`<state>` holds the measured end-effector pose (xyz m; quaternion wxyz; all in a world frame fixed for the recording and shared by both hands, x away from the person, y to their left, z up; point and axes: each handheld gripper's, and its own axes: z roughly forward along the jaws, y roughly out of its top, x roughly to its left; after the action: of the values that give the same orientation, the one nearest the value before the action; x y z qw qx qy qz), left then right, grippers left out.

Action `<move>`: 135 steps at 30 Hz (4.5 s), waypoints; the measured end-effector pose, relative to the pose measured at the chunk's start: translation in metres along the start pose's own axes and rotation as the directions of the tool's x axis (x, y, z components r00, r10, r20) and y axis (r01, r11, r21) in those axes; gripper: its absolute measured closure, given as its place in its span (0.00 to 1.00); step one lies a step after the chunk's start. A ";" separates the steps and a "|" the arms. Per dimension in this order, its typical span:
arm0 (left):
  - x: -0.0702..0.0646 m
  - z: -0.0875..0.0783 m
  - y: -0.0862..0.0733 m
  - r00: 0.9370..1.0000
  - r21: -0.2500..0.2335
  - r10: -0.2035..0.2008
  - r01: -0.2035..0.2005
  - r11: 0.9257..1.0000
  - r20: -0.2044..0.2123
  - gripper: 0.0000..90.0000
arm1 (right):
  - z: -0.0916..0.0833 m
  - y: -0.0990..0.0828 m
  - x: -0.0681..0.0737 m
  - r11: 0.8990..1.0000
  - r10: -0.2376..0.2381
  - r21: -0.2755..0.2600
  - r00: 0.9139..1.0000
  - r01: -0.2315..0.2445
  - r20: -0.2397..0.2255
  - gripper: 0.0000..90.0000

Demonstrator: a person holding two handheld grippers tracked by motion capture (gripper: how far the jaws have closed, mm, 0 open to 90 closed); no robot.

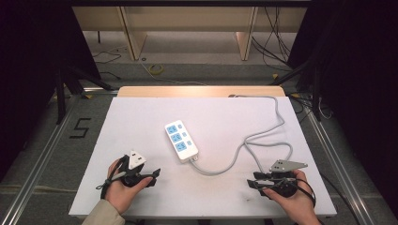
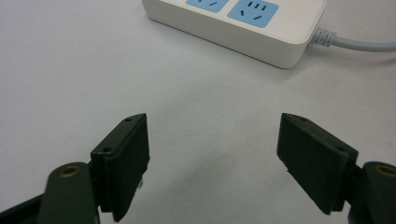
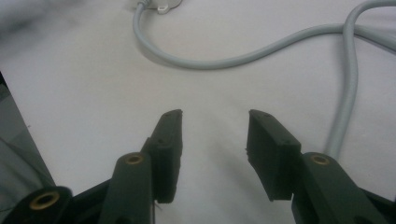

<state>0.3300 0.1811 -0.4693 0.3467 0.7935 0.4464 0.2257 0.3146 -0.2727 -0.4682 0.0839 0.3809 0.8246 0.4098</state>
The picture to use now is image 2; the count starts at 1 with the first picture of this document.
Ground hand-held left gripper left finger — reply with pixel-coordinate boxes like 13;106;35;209
90;112;151;223

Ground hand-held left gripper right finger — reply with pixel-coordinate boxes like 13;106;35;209
276;112;360;217

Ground white power strip blue sockets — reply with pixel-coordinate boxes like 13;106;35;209
140;0;329;69

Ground grey power strip cable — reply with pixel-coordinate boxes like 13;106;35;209
309;27;396;53

